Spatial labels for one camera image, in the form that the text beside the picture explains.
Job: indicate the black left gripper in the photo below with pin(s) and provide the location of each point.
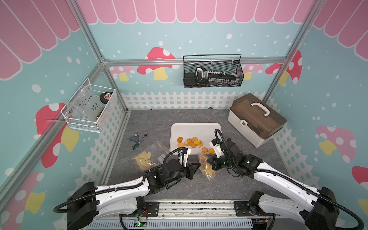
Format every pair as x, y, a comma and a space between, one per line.
190, 170

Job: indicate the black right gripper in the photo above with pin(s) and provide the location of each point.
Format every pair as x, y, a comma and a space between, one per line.
214, 163

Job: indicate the ziploc bag with yellow snack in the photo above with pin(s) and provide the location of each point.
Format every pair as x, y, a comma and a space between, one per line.
205, 167

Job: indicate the clear ziploc bag of cookies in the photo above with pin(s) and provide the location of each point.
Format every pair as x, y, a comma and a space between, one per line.
151, 156

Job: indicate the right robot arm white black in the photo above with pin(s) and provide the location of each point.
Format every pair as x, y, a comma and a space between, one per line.
316, 208

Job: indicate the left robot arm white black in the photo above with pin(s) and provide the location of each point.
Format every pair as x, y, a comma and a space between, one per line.
91, 202

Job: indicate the labelled clear plastic bag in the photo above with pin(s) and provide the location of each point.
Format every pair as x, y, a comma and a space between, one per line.
84, 105

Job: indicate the ridged round cookie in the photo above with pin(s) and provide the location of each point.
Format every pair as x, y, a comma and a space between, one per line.
188, 142

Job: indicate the white plastic tray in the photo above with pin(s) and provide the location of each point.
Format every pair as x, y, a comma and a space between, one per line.
202, 131

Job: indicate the white box brown lid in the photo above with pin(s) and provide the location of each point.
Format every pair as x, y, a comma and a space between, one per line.
255, 120

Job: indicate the socket set in basket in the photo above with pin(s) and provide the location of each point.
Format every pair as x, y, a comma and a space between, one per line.
215, 77

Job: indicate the black tape roll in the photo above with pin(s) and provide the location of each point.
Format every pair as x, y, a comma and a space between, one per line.
105, 97

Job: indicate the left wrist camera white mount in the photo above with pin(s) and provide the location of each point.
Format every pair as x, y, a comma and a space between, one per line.
183, 155

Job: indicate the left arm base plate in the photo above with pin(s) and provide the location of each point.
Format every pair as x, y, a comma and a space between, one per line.
149, 209

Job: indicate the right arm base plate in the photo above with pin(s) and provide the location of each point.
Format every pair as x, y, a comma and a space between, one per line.
246, 209

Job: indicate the green handled tool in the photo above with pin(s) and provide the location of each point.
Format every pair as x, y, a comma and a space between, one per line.
137, 140

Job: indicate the black wire mesh basket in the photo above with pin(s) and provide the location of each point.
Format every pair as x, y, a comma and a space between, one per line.
228, 63

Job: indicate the white wire basket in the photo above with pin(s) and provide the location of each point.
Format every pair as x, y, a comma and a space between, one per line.
97, 126

